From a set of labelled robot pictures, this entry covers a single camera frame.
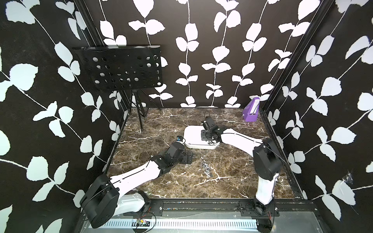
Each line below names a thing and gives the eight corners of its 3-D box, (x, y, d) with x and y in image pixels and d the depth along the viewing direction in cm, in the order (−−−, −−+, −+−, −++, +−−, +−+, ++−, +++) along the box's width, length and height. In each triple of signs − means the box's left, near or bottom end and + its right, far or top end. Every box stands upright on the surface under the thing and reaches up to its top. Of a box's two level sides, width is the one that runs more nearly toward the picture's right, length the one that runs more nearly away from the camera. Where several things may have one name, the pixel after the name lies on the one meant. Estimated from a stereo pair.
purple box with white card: (244, 121, 115) (252, 104, 101) (242, 113, 121) (249, 95, 107) (255, 121, 115) (265, 104, 101) (252, 113, 121) (261, 96, 107)
